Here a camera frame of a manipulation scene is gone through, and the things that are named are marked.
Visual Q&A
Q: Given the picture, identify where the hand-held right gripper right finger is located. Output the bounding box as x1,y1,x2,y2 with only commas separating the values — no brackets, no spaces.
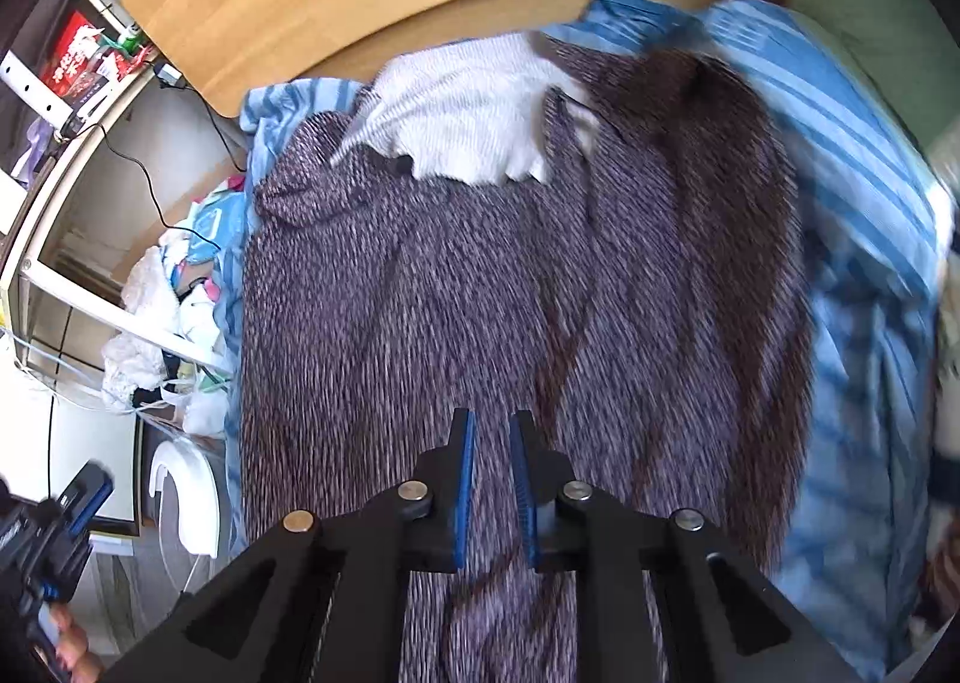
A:
508,410,863,683

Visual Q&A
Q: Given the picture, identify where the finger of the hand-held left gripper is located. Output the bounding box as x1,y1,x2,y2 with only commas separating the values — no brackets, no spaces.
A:
56,462,115,543

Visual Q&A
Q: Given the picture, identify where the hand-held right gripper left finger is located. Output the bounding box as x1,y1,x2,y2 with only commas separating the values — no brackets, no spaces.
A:
97,407,478,683

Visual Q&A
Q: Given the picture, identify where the dark heathered knit garment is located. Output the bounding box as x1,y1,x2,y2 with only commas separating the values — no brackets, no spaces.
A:
238,41,818,683

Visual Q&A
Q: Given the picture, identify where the person's left hand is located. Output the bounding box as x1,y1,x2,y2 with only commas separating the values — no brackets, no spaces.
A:
45,610,107,683

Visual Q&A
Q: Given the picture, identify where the pile of plastic bags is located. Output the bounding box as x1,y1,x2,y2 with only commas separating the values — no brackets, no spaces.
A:
101,188,248,436

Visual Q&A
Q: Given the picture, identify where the white ribbed cloth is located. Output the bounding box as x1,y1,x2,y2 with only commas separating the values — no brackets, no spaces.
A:
330,36,601,187

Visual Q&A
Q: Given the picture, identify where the red box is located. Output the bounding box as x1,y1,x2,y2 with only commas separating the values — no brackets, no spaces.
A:
41,8,125,106

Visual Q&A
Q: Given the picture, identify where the green and cream cloth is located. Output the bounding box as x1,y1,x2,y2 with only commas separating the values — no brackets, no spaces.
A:
784,0,960,151

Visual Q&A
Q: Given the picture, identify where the white shelf frame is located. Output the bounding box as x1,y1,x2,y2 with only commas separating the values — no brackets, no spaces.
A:
0,0,233,369

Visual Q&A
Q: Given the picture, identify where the black cable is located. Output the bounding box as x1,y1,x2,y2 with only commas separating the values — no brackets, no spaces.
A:
97,64,252,256

